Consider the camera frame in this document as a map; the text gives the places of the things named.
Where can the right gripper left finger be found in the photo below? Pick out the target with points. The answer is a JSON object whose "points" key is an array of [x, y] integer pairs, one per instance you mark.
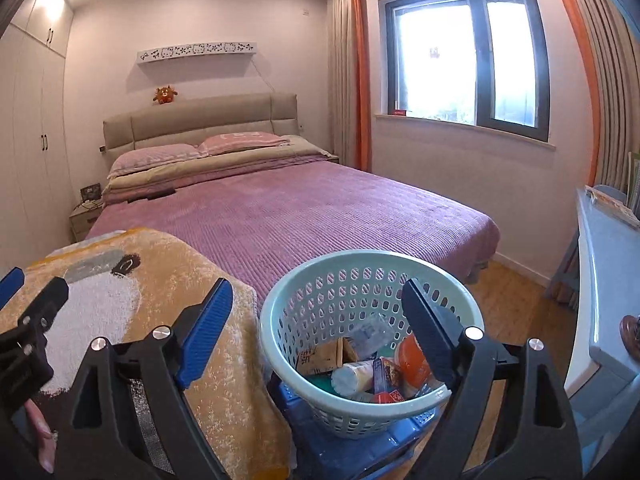
{"points": [[127, 416]]}

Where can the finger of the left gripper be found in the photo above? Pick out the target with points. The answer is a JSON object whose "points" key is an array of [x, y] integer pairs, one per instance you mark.
{"points": [[38, 318], [10, 284]]}

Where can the orange plastic bottle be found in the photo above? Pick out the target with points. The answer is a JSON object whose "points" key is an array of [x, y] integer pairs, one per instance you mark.
{"points": [[413, 365]]}

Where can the red blue snack box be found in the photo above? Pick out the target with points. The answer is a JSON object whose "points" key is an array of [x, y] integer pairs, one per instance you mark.
{"points": [[387, 380]]}

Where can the brown paper booklet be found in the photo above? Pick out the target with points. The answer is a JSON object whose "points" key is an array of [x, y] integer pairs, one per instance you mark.
{"points": [[326, 357]]}

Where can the left hand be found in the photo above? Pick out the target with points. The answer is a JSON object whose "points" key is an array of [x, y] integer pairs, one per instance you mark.
{"points": [[46, 442]]}

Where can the white wardrobe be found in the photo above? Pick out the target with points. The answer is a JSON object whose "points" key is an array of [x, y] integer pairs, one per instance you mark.
{"points": [[36, 192]]}

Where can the beige bedside table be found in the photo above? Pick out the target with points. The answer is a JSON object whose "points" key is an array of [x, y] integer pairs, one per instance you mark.
{"points": [[83, 217]]}

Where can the grey white desk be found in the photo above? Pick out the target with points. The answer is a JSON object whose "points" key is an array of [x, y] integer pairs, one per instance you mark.
{"points": [[602, 380]]}

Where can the pink left pillow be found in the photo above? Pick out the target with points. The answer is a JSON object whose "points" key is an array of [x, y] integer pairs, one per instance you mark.
{"points": [[149, 158]]}

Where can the pink pillow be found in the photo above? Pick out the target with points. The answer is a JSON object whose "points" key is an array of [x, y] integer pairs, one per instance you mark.
{"points": [[149, 158], [227, 143]]}

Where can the blue plastic stool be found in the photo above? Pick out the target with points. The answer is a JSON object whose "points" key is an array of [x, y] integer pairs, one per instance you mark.
{"points": [[322, 455]]}

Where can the light green laundry basket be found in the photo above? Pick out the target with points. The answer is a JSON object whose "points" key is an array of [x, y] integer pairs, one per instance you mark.
{"points": [[329, 297]]}

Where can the beige padded headboard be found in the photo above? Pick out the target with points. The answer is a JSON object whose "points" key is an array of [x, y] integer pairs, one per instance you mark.
{"points": [[193, 121]]}

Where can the orange plush toy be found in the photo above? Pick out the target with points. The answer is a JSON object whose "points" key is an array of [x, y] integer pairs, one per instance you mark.
{"points": [[165, 95]]}

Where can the purple bed cover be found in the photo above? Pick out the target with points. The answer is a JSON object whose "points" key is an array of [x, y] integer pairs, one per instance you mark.
{"points": [[261, 225]]}

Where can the pink right pillow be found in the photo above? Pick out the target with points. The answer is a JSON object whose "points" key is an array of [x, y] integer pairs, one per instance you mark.
{"points": [[227, 143]]}

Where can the beige orange left curtain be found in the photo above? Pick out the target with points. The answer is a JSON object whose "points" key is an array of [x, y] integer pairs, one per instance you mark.
{"points": [[349, 83]]}

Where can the beige orange curtain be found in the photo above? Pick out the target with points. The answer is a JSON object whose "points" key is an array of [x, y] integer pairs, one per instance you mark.
{"points": [[349, 83], [610, 56]]}

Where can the dark framed window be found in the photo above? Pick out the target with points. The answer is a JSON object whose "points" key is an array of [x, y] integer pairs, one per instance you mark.
{"points": [[481, 63]]}

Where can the beige orange right curtain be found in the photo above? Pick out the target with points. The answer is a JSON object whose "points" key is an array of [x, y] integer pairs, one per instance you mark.
{"points": [[610, 56]]}

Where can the dark picture frame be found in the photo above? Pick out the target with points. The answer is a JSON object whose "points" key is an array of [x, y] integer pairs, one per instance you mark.
{"points": [[91, 192]]}

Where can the white decorative wall shelf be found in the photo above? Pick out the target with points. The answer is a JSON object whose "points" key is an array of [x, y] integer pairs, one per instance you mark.
{"points": [[153, 55]]}

